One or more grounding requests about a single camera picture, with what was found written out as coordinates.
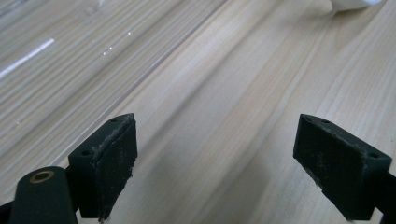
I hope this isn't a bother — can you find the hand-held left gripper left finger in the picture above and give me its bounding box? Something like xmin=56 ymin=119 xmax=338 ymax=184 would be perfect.
xmin=67 ymin=112 xmax=138 ymax=222

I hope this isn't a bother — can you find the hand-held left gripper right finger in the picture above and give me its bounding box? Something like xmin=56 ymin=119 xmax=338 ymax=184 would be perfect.
xmin=292 ymin=113 xmax=393 ymax=222

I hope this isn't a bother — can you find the clear plastic sheet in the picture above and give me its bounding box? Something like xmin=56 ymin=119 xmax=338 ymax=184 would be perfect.
xmin=0 ymin=0 xmax=230 ymax=169

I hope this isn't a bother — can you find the white object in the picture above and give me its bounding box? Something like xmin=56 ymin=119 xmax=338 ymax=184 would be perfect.
xmin=330 ymin=0 xmax=383 ymax=13

